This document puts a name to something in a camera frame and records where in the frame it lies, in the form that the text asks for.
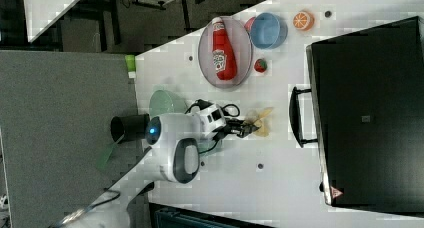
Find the black oven door handle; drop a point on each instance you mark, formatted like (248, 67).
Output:
(295, 117)

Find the plush red ketchup bottle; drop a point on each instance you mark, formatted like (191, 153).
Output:
(224, 61)

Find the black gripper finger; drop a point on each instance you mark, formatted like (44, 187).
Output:
(235, 121)
(242, 133)

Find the grey round plate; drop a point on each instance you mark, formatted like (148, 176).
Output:
(242, 48)

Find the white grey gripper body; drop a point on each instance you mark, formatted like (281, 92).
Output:
(212, 119)

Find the green mug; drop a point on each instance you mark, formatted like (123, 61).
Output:
(209, 147)

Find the blue bowl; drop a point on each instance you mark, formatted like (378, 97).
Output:
(268, 31)

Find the black toaster oven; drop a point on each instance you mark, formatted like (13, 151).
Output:
(367, 93)

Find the small red strawberry toy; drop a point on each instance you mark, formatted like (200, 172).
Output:
(260, 65)

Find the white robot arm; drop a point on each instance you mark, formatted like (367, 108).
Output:
(172, 155)

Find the green plate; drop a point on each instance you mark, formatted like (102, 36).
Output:
(164, 101)

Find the black cylinder table clamp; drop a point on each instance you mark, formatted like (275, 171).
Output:
(128, 128)

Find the plush peeled banana toy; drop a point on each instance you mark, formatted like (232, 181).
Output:
(258, 119)

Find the orange slice toy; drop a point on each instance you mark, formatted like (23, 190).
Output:
(303, 21)

